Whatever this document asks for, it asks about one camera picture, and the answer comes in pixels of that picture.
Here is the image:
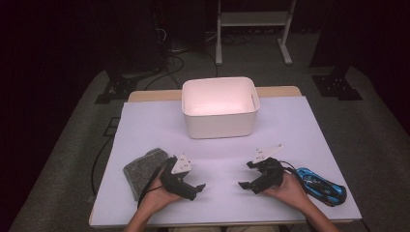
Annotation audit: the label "blue and black toy car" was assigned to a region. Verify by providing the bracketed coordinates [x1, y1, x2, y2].
[294, 167, 348, 208]

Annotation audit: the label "white plastic bin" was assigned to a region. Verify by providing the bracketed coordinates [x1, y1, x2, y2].
[181, 76, 261, 140]

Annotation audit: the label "black stand base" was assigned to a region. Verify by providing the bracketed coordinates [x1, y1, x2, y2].
[95, 75, 139, 104]
[311, 66, 364, 102]

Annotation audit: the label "grey fluffy towel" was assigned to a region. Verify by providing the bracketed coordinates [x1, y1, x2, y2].
[123, 147, 170, 202]

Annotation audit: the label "person's left hand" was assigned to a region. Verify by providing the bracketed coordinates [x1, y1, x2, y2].
[138, 176, 185, 216]

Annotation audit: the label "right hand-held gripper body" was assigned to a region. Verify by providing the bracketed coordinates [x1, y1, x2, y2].
[250, 143, 286, 195]

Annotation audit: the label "person's right hand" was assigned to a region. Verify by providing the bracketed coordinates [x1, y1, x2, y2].
[262, 173, 312, 212]

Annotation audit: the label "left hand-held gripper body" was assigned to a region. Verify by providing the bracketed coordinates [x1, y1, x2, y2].
[160, 154, 194, 195]

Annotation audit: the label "black floor cable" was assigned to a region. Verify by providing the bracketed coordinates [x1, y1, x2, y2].
[91, 117, 121, 197]

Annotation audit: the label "right hand-held gripper cable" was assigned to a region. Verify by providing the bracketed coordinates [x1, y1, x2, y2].
[278, 159, 310, 194]

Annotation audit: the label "black floor cables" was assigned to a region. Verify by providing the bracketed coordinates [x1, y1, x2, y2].
[143, 28, 220, 91]

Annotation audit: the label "white metal stand frame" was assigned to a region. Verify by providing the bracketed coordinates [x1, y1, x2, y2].
[215, 0, 298, 67]

